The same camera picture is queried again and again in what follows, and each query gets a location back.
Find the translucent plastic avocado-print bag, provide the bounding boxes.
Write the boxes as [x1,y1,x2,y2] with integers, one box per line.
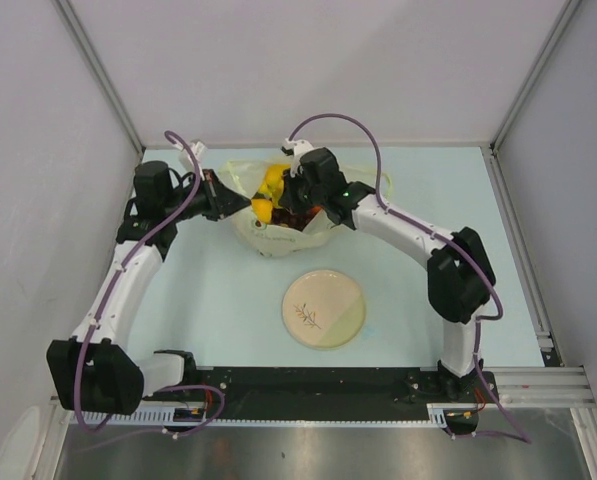
[217,158,394,259]

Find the yellow fake banana bunch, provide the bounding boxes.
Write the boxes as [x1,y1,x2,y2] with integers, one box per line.
[251,164,290,224]

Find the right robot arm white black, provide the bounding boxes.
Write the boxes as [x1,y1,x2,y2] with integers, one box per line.
[279,140,496,401]

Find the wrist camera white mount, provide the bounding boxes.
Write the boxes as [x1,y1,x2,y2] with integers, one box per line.
[178,140,207,172]
[281,138,315,177]

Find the dark red fake grapes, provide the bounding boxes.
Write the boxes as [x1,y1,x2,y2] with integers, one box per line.
[271,208,315,231]

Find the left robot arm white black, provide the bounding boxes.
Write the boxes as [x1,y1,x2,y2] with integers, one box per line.
[46,161,251,415]

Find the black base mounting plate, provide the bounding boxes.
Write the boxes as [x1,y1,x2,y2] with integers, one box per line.
[141,366,500,435]

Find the white slotted cable duct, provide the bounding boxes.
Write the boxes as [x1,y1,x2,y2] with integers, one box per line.
[67,405,452,430]

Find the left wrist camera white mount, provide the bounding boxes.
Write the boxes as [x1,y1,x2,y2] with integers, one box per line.
[178,140,207,172]

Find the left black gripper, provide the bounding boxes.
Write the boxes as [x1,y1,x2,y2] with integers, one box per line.
[163,169,250,223]

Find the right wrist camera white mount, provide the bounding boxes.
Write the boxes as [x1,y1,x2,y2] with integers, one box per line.
[281,138,315,177]

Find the beige round plate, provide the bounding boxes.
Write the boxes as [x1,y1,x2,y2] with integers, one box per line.
[281,269,367,350]

